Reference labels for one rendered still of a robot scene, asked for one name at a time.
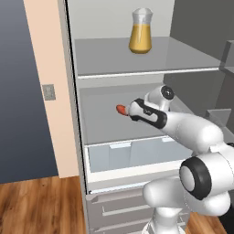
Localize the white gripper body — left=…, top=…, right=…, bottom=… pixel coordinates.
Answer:
left=126, top=101, right=139, bottom=122

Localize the orange sweet potato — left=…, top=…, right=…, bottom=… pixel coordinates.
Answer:
left=115, top=104, right=129, bottom=118

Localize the grey open fridge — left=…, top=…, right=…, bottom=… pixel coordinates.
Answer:
left=58, top=0, right=234, bottom=234

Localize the glass fridge shelf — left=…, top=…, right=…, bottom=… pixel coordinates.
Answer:
left=73, top=36, right=221, bottom=80

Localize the pale blue crisper drawer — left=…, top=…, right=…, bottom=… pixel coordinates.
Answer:
left=84, top=135, right=194, bottom=185

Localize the glass jug of orange juice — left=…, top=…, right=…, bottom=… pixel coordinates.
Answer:
left=128, top=7, right=154, bottom=55

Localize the beige side panel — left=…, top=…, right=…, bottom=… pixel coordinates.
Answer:
left=23, top=0, right=80, bottom=179

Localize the grey freezer drawer front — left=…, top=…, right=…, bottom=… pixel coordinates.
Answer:
left=85, top=184, right=191, bottom=234

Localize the grey freezer drawer handle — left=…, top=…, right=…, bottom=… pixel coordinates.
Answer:
left=101, top=204, right=154, bottom=218

